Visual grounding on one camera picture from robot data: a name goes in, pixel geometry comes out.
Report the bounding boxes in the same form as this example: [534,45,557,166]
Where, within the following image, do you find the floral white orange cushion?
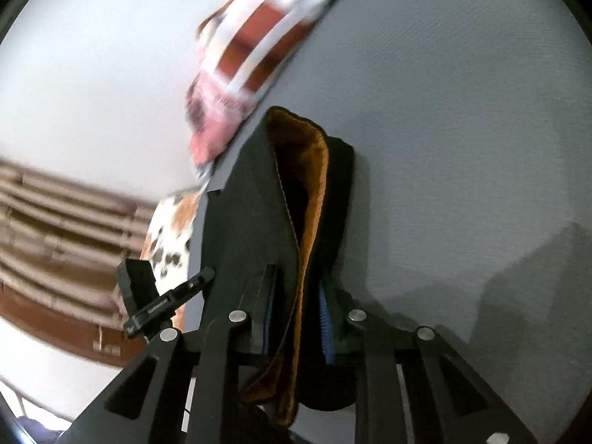
[138,192,205,334]

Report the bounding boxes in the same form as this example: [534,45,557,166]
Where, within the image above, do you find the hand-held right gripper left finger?
[56,263,288,444]

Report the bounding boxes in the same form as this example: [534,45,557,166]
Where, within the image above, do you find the pink plaid printed cloth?
[185,0,371,182]

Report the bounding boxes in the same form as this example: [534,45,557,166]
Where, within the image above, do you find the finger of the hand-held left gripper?
[123,266,216,338]
[115,259,159,317]

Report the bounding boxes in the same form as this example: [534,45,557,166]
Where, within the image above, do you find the black pants with orange lining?
[203,106,360,428]

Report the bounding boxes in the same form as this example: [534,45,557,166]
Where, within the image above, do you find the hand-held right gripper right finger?
[317,282,543,444]

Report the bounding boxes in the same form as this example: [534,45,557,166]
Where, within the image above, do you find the beige floral curtain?
[0,156,157,316]

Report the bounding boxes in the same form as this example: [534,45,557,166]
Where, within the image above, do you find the brown wooden furniture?
[0,284,142,370]

